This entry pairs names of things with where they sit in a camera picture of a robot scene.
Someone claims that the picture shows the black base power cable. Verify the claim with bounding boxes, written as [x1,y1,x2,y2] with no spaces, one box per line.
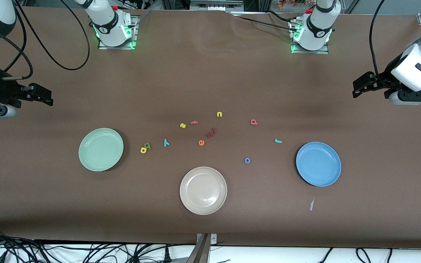
[232,11,300,33]

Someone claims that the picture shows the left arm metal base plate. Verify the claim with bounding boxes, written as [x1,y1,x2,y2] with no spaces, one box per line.
[290,20,330,55]

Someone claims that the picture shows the beige plate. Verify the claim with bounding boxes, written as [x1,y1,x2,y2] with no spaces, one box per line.
[179,167,228,216]

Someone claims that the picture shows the brown paper table cover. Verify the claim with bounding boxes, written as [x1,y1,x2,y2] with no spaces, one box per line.
[0,7,421,249]

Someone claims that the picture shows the green plate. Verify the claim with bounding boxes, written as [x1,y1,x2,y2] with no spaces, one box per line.
[79,128,124,172]

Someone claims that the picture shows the aluminium frame structure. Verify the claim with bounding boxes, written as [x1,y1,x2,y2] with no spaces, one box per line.
[161,0,269,11]

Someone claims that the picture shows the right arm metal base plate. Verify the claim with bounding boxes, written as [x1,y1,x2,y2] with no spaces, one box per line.
[98,15,139,50]

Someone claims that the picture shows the blue plate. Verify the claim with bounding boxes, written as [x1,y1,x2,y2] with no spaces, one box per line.
[296,142,342,187]

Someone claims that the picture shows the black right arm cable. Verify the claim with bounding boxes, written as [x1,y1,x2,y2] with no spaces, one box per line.
[2,0,90,80]

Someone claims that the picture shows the orange artificial flowers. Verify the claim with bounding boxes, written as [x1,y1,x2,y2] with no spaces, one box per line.
[278,0,315,9]

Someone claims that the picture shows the metal clamp post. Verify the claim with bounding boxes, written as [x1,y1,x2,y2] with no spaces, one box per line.
[186,233,217,263]

